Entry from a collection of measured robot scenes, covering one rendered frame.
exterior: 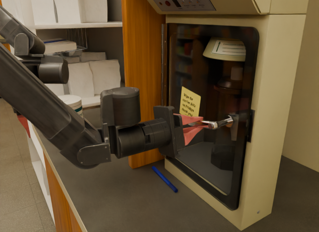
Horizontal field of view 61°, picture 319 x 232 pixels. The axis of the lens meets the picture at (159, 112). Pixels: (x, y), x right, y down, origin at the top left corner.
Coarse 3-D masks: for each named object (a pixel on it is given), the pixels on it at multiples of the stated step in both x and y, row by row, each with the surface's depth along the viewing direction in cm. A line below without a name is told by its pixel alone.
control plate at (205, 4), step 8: (160, 0) 62; (168, 0) 60; (192, 0) 54; (200, 0) 52; (208, 0) 50; (160, 8) 66; (168, 8) 63; (176, 8) 61; (184, 8) 58; (192, 8) 56; (200, 8) 54; (208, 8) 52
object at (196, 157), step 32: (192, 32) 61; (224, 32) 53; (256, 32) 47; (192, 64) 63; (224, 64) 55; (224, 96) 56; (224, 128) 58; (192, 160) 71; (224, 160) 60; (224, 192) 62
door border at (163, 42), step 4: (164, 24) 70; (164, 28) 71; (164, 32) 71; (164, 36) 71; (164, 40) 72; (164, 44) 72; (164, 48) 72; (164, 52) 73; (164, 56) 73; (164, 60) 74; (164, 64) 74; (164, 68) 74; (164, 72) 75; (164, 76) 75; (164, 80) 75; (164, 84) 76; (164, 88) 76; (164, 92) 77; (164, 96) 77; (252, 96) 51; (164, 100) 77; (164, 104) 78; (164, 156) 83; (244, 156) 55; (240, 192) 58
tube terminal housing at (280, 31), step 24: (288, 0) 47; (216, 24) 57; (240, 24) 51; (264, 24) 47; (288, 24) 49; (264, 48) 48; (288, 48) 51; (264, 72) 50; (288, 72) 54; (264, 96) 52; (288, 96) 56; (264, 120) 54; (264, 144) 57; (168, 168) 85; (264, 168) 60; (264, 192) 63; (240, 216) 61; (264, 216) 66
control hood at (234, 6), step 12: (216, 0) 49; (228, 0) 47; (240, 0) 45; (252, 0) 43; (264, 0) 44; (168, 12) 65; (180, 12) 61; (192, 12) 58; (204, 12) 55; (216, 12) 52; (228, 12) 50; (240, 12) 48; (252, 12) 45; (264, 12) 45
